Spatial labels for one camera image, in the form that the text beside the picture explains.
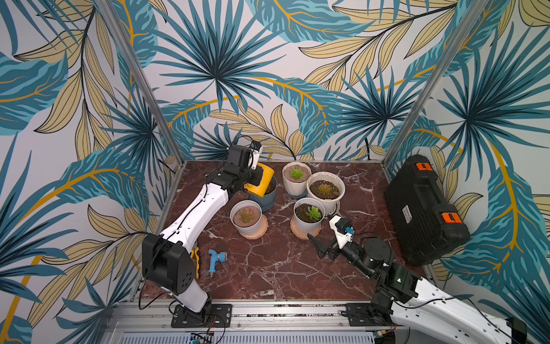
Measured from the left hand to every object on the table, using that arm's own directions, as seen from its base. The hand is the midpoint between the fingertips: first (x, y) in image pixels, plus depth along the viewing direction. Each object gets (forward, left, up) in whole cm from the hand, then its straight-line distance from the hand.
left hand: (238, 207), depth 71 cm
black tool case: (-2, -65, -5) cm, 65 cm away
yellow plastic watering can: (+11, -6, -5) cm, 14 cm away
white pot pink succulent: (+4, -2, -15) cm, 16 cm away
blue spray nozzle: (-9, +11, -23) cm, 27 cm away
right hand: (-6, -23, -2) cm, 24 cm away
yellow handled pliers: (-6, +19, -24) cm, 32 cm away
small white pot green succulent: (+7, -26, -15) cm, 31 cm away
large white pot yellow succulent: (+20, -35, -14) cm, 43 cm away
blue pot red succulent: (+15, -9, -17) cm, 24 cm away
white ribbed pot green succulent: (+26, -22, -14) cm, 37 cm away
